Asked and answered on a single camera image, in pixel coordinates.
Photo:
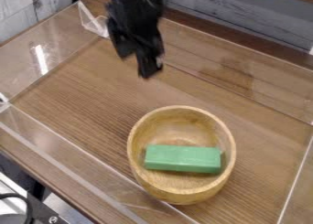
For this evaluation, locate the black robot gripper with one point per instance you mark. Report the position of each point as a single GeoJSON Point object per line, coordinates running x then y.
{"type": "Point", "coordinates": [134, 33]}

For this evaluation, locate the green rectangular block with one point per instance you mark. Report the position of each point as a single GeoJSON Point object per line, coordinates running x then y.
{"type": "Point", "coordinates": [184, 158]}

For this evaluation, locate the brown wooden bowl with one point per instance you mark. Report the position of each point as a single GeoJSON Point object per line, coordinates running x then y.
{"type": "Point", "coordinates": [189, 126]}

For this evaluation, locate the clear acrylic corner bracket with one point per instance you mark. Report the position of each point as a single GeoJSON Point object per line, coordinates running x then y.
{"type": "Point", "coordinates": [93, 23]}

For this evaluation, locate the clear acrylic enclosure wall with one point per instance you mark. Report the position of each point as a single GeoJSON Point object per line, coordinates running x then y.
{"type": "Point", "coordinates": [75, 98]}

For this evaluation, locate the black metal table bracket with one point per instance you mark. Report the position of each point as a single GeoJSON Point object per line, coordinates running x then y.
{"type": "Point", "coordinates": [43, 215]}

